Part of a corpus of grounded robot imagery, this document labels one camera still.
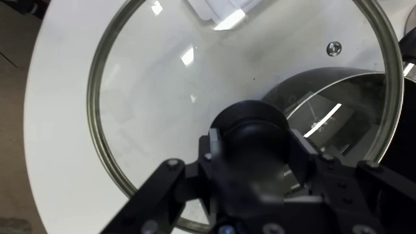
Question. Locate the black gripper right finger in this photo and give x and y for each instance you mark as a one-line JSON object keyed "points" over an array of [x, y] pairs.
{"points": [[355, 191]]}

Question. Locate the black cooking pot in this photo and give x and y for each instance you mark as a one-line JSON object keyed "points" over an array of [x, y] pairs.
{"points": [[404, 126]]}

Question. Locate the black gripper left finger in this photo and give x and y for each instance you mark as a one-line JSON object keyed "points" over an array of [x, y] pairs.
{"points": [[182, 191]]}

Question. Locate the clear plastic container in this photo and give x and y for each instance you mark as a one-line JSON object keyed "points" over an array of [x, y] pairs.
{"points": [[225, 11]]}

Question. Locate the glass lid with black knob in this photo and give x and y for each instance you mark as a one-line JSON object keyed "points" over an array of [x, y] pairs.
{"points": [[251, 131]]}

